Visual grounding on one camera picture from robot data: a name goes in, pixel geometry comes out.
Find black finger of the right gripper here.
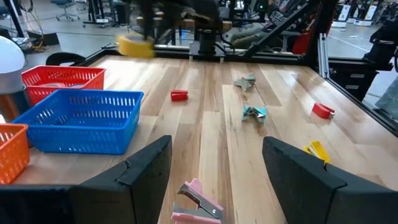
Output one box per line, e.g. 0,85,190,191
140,0,155,40
155,0,175,43

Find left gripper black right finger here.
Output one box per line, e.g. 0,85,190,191
262,136,398,224

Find small red stapler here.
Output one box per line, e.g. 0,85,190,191
312,102,336,120
170,89,190,103

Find white staple remover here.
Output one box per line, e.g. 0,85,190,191
233,72,257,92

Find pink tape roll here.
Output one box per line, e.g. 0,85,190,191
39,82,67,89

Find office chair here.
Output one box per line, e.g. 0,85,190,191
50,0,81,22

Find white light bulb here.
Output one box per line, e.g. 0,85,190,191
0,35,32,124

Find person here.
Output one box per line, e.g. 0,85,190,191
229,0,292,50

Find red equipment cover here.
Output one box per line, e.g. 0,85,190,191
291,9,335,56

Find black floor box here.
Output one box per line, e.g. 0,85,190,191
27,30,61,48

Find red plastic basket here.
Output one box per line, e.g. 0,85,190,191
21,65,107,107

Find pink staple remover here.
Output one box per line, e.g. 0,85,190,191
170,177,224,224

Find orange plastic basket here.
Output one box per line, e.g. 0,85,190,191
0,123,31,185

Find blue plastic basket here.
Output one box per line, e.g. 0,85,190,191
11,89,145,156

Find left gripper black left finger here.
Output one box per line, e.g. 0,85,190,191
0,134,173,224

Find yellow tape roll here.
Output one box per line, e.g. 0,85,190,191
117,32,155,59

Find teal staple remover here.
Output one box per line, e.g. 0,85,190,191
241,105,268,124

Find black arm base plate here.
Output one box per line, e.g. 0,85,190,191
188,40,228,62

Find small yellow stapler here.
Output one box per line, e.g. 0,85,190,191
303,140,331,165

